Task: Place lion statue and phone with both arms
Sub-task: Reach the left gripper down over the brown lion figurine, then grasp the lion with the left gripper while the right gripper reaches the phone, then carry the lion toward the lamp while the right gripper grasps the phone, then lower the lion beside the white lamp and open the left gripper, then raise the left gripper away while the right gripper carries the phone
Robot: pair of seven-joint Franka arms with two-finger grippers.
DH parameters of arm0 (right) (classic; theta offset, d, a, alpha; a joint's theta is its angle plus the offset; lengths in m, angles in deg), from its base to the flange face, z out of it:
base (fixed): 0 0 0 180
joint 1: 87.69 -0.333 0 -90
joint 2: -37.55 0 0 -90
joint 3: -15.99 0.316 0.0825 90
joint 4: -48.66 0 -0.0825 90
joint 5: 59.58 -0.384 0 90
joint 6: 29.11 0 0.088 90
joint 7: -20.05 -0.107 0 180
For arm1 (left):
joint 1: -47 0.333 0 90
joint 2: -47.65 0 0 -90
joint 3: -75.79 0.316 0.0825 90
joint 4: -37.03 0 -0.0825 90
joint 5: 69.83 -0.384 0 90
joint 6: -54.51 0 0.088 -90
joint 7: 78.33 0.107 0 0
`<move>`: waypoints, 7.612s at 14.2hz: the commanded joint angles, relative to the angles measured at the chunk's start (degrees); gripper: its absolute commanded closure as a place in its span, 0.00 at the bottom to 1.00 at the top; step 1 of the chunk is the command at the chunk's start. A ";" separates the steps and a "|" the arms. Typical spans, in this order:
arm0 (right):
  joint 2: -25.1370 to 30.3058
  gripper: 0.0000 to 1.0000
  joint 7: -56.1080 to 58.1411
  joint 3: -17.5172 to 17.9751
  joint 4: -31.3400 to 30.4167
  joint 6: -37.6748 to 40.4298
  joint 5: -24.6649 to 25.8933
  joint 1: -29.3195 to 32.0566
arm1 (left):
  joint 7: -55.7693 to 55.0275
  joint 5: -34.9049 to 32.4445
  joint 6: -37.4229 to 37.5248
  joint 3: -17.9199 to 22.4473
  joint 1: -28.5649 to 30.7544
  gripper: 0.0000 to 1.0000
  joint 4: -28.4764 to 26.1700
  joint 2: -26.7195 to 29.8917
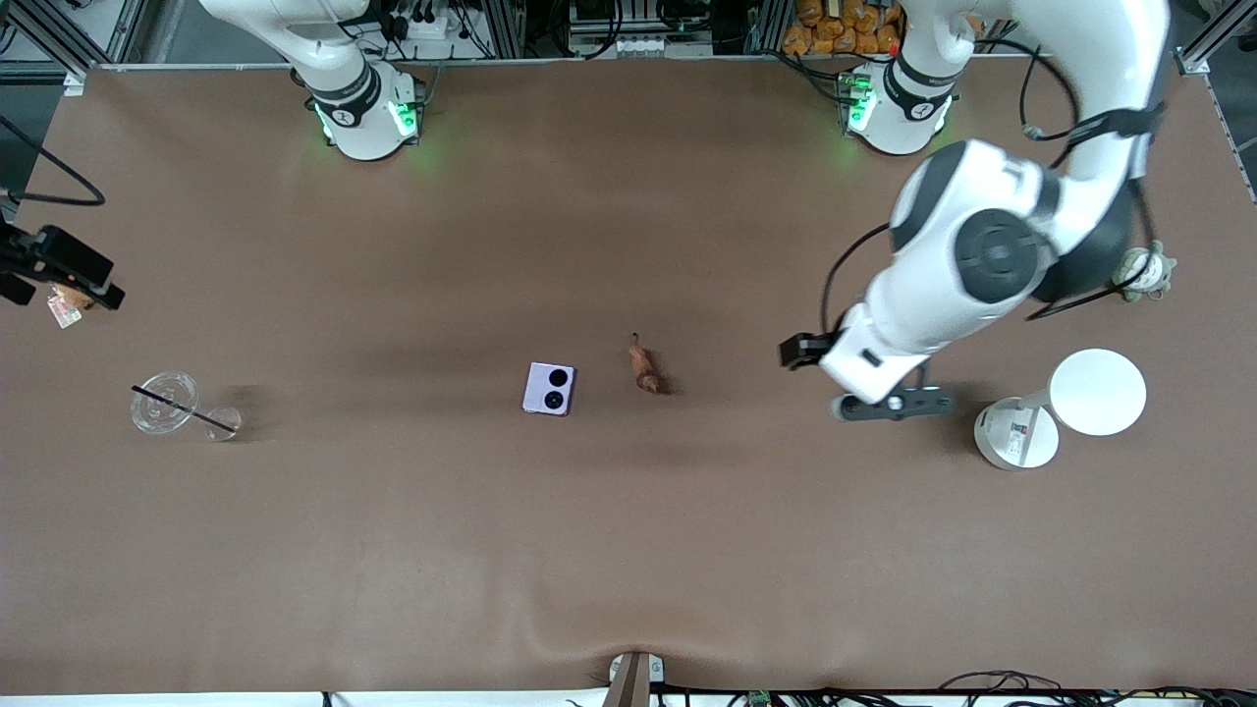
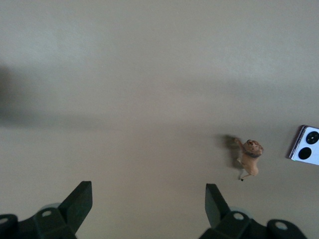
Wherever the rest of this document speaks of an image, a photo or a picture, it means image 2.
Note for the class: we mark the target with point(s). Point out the lilac flip phone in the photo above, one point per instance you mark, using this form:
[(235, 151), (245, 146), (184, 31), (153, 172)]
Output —
[(309, 147)]

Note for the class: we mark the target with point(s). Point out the small lion statue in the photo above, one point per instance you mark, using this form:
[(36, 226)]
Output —
[(250, 159)]

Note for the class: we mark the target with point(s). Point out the large table cover sheet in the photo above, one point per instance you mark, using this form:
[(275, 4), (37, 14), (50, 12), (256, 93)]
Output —
[(124, 99)]

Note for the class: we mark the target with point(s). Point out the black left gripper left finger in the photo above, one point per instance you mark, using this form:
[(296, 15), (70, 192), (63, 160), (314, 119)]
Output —
[(62, 219)]

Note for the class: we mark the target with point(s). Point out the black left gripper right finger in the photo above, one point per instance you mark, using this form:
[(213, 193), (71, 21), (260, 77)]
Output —
[(224, 224)]

